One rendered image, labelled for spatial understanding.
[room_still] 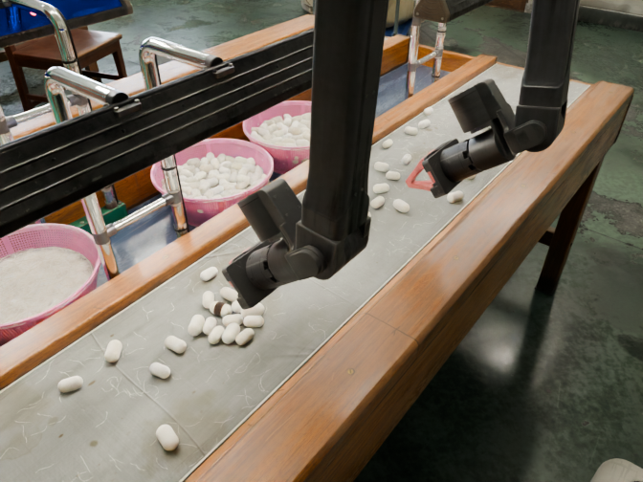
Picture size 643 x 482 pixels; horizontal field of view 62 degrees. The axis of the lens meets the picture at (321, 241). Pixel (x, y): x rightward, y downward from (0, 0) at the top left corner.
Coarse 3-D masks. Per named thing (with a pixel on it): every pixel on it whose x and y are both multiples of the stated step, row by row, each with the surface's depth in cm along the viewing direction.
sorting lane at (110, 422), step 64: (448, 128) 139; (384, 256) 98; (128, 320) 85; (320, 320) 85; (128, 384) 75; (192, 384) 75; (256, 384) 75; (0, 448) 68; (64, 448) 68; (128, 448) 68; (192, 448) 68
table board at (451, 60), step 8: (424, 48) 190; (432, 48) 188; (448, 56) 186; (456, 56) 184; (464, 56) 182; (472, 56) 181; (424, 64) 193; (432, 64) 191; (448, 64) 187; (456, 64) 185; (504, 64) 176; (576, 80) 165; (632, 96) 156
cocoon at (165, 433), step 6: (162, 426) 68; (168, 426) 68; (156, 432) 68; (162, 432) 67; (168, 432) 67; (174, 432) 68; (162, 438) 67; (168, 438) 67; (174, 438) 67; (162, 444) 67; (168, 444) 66; (174, 444) 67
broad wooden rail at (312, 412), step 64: (576, 128) 133; (512, 192) 110; (448, 256) 94; (512, 256) 109; (384, 320) 82; (448, 320) 87; (320, 384) 72; (384, 384) 73; (256, 448) 65; (320, 448) 65
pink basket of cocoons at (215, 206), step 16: (208, 144) 128; (224, 144) 128; (240, 144) 127; (256, 144) 125; (256, 160) 126; (272, 160) 120; (160, 176) 119; (240, 192) 109; (192, 208) 110; (208, 208) 110; (224, 208) 111; (192, 224) 116
